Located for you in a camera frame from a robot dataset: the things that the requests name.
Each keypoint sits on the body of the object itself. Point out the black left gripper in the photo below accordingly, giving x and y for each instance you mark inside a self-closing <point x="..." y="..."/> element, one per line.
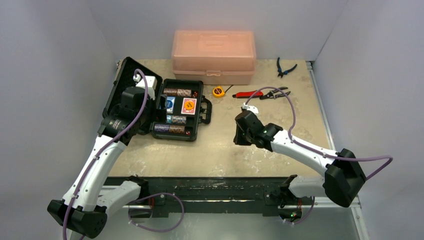
<point x="158" y="115"/>

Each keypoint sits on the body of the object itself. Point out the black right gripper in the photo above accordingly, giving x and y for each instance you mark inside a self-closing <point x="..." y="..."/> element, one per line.
<point x="240" y="129"/>

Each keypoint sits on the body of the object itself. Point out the blue small blind button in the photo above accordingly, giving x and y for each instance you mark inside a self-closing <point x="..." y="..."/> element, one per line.
<point x="170" y="101"/>

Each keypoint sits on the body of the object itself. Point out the blue tan chip stack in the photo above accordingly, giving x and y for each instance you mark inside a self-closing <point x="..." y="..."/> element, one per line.
<point x="178" y="119"/>

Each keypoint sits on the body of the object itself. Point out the brown black chip stack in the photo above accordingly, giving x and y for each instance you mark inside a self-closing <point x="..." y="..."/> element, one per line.
<point x="177" y="129"/>

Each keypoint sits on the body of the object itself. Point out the orange dealer button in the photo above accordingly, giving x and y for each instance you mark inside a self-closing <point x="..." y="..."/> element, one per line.
<point x="189" y="106"/>

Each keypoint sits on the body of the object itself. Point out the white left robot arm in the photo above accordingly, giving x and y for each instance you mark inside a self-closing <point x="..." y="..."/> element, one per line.
<point x="83" y="211"/>

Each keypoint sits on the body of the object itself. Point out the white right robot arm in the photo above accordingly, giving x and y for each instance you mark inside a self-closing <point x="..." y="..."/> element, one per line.
<point x="340" y="175"/>

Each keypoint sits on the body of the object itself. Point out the black poker set case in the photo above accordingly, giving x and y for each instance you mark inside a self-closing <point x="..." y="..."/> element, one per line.
<point x="126" y="104"/>

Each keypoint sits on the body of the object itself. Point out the light blue chip stack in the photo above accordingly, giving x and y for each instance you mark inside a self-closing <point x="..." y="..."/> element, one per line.
<point x="169" y="118"/>

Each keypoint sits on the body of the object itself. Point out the purple chip stack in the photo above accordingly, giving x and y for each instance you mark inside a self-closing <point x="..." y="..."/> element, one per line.
<point x="162" y="128"/>

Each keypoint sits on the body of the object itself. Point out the blue playing card deck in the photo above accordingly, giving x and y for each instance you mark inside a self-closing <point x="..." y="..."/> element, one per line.
<point x="162" y="104"/>

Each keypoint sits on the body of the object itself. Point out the brown chip stack in case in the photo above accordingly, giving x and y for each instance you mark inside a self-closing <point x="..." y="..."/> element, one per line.
<point x="177" y="92"/>

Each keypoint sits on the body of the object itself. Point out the red playing card deck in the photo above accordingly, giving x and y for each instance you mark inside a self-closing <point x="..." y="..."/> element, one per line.
<point x="195" y="107"/>

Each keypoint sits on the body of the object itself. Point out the yellow tape measure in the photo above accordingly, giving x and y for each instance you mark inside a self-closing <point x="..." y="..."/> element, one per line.
<point x="219" y="92"/>

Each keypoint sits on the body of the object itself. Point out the pink plastic toolbox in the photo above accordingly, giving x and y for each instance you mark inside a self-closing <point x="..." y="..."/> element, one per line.
<point x="215" y="57"/>

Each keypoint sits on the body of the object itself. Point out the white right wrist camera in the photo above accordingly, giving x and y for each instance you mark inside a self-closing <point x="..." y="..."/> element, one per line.
<point x="251" y="108"/>

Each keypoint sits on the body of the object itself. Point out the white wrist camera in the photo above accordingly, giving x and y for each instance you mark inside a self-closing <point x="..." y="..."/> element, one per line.
<point x="150" y="87"/>
<point x="251" y="108"/>

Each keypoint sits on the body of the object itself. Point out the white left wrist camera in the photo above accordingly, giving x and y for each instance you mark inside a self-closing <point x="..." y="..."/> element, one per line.
<point x="150" y="87"/>

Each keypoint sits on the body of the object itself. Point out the black table front rail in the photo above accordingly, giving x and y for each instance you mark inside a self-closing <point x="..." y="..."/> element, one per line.
<point x="215" y="195"/>

